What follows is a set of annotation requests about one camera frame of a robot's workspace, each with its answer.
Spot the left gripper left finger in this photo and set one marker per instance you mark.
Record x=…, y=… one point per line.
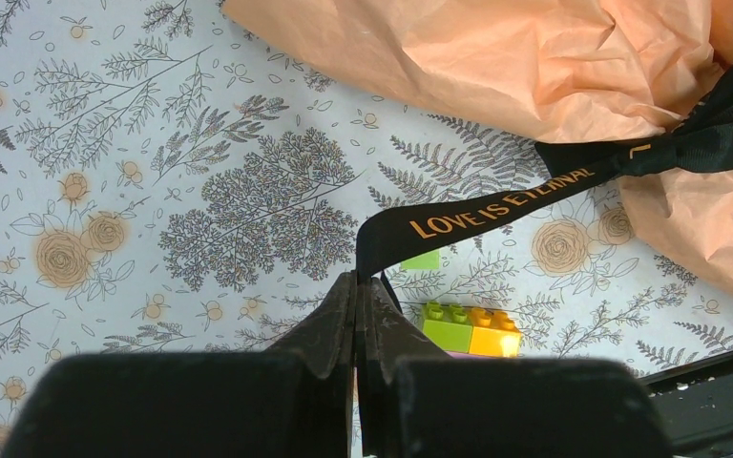
x=293, y=399

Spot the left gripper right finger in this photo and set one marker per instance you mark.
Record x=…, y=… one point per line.
x=418, y=401

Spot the peach paper flower bouquet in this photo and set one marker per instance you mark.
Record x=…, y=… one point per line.
x=555, y=71

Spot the black gold-lettered ribbon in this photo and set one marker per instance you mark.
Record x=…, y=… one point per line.
x=531, y=196

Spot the pink flat block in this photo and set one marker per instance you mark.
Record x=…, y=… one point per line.
x=460, y=355

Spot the green studded brick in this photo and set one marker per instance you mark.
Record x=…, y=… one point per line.
x=448, y=326

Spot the yellow studded brick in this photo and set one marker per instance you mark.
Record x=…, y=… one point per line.
x=494, y=334

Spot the green cube block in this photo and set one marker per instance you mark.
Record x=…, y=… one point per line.
x=429, y=261

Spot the floral patterned table mat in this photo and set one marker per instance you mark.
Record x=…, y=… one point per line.
x=169, y=182

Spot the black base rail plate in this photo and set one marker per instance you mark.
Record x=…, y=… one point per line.
x=695, y=402

